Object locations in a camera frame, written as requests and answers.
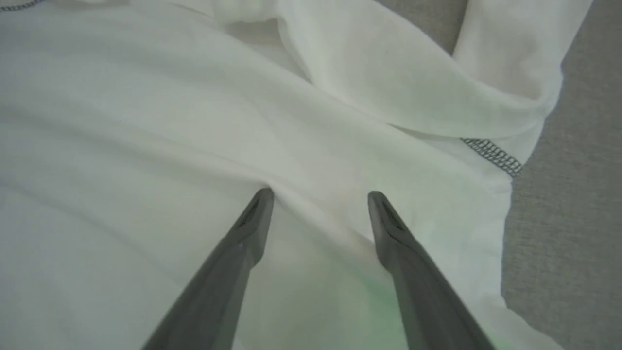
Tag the white long-sleeve shirt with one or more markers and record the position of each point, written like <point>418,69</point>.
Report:
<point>194,121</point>

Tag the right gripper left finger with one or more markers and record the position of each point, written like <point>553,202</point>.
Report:
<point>218,282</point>

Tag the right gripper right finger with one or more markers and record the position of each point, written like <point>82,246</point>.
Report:
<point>418,282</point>

